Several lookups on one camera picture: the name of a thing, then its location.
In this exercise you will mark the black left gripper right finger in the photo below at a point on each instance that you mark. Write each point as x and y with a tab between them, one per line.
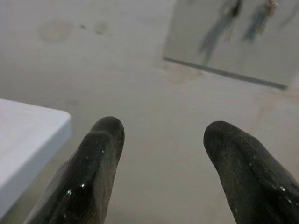
247	177

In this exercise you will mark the white plastic table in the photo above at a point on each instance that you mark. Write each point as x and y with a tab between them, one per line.
28	130

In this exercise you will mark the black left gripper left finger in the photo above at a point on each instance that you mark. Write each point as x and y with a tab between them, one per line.
93	168

